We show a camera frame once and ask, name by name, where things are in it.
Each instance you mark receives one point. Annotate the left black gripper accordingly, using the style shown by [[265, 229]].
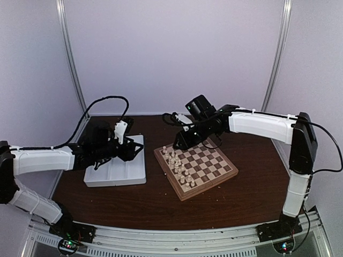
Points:
[[127, 154]]

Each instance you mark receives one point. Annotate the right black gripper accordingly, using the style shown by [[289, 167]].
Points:
[[186, 142]]

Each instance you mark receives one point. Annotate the wooden chess board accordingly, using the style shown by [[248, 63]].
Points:
[[207, 165]]

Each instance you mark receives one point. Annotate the white plastic divided tray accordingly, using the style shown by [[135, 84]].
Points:
[[113, 171]]

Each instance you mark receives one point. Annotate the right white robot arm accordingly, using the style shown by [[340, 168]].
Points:
[[295, 131]]

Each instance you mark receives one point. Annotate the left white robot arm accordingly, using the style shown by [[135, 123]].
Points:
[[16, 161]]

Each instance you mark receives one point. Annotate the left control circuit board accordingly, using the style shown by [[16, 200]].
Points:
[[67, 247]]

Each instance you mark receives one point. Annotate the control circuit board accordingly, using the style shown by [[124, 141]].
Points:
[[284, 247], [67, 247]]

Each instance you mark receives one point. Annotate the right control circuit board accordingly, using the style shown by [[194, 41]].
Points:
[[284, 247]]

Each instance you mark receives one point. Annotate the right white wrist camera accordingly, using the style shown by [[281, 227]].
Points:
[[181, 119]]

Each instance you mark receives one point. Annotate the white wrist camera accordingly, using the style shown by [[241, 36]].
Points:
[[122, 128], [181, 119]]

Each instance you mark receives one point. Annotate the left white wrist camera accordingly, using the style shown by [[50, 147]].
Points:
[[122, 128]]

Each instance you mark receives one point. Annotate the aluminium front rail frame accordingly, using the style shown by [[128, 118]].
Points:
[[235, 241]]

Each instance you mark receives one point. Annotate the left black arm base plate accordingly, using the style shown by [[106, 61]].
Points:
[[66, 228]]

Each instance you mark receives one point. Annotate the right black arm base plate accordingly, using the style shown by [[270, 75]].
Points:
[[278, 229]]

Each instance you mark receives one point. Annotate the right aluminium corner post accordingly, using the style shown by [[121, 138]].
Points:
[[281, 43]]

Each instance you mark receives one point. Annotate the aluminium corner post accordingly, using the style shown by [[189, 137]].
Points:
[[281, 43], [69, 53]]

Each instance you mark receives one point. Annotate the left aluminium corner post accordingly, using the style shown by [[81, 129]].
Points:
[[69, 53]]

